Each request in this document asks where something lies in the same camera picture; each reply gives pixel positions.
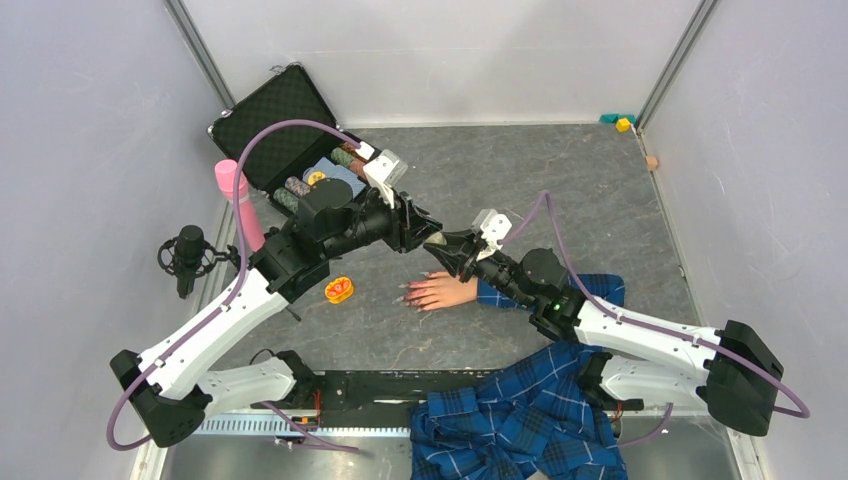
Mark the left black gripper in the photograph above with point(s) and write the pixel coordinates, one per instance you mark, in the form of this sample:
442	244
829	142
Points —
409	224

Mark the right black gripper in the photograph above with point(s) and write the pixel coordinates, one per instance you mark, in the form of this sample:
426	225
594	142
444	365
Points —
460	255

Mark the nail polish bottle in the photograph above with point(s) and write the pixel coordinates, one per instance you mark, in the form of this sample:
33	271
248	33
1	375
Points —
436	238

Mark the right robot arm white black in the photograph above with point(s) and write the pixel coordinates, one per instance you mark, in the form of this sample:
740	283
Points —
729	373

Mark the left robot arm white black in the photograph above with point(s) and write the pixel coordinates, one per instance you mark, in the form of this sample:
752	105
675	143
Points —
172	385

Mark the mannequin hand with painted nails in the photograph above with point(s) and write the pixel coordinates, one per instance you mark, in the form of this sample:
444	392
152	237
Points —
436	291

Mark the orange yellow round toy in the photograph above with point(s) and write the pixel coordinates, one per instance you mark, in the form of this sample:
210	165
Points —
339	290

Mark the black tripod stand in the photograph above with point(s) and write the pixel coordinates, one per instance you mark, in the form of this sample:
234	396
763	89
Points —
239	259

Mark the open black poker chip case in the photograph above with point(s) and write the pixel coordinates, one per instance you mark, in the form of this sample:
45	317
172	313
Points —
284	141

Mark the blue plaid shirt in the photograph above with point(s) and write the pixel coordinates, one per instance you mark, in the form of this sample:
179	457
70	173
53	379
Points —
528	418

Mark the pink microphone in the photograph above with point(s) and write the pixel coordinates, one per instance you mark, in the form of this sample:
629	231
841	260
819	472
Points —
238	205

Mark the teal block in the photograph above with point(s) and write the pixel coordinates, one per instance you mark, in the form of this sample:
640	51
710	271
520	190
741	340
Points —
613	118

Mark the yellow cube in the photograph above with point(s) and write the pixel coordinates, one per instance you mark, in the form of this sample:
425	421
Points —
623	124

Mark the black studio microphone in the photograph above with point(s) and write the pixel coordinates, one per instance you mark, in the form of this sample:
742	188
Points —
187	257

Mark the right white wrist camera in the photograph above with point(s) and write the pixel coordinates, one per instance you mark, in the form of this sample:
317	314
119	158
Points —
491	227

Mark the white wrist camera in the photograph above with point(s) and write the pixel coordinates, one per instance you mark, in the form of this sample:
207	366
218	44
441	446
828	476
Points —
383	172
491	227

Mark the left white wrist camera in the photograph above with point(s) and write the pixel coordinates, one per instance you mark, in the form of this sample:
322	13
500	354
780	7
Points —
383	172

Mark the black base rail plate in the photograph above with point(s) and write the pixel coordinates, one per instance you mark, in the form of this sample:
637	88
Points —
372	398

